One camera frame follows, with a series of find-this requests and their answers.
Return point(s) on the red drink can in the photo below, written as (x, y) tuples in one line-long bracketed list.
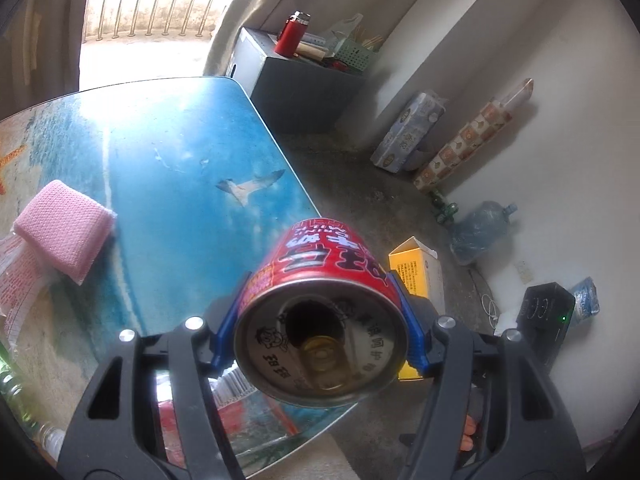
[(320, 280)]

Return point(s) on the green glass bottle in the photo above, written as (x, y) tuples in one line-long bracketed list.
[(447, 211)]

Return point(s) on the wooden rolling pin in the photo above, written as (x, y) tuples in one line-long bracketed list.
[(312, 51)]

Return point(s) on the grey cabinet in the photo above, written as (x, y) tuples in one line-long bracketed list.
[(300, 95)]

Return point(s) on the red thermos flask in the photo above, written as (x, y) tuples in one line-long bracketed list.
[(290, 35)]

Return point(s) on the pink sponge cloth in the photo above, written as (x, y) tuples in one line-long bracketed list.
[(60, 225)]

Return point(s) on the patterned paper roll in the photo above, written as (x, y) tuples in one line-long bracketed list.
[(470, 137)]

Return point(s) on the yellow cardboard box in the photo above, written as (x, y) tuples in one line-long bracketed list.
[(417, 272)]

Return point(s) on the clear green label plastic bottle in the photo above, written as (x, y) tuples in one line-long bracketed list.
[(12, 390)]

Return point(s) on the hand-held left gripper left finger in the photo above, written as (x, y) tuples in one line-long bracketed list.
[(222, 342)]

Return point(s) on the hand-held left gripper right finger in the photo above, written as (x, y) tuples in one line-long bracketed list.
[(412, 340)]

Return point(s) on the clear rainbow striped candy bag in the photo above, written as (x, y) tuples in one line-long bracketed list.
[(240, 410)]

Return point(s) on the person's right hand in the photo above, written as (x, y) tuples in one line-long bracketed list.
[(469, 427)]

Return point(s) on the translucent plastic bag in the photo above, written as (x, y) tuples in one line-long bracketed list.
[(345, 30)]

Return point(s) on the green plastic basket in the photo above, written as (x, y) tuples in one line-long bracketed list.
[(357, 56)]

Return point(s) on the crumpled clear plastic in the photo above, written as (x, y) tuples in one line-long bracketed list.
[(585, 300)]

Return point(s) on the large clear water jug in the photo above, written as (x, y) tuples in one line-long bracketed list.
[(480, 232)]

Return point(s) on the toilet paper pack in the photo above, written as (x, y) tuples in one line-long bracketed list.
[(407, 132)]

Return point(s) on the clear red print wrapper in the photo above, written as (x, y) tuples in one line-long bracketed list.
[(17, 285)]

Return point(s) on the window railing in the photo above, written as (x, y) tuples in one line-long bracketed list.
[(150, 10)]

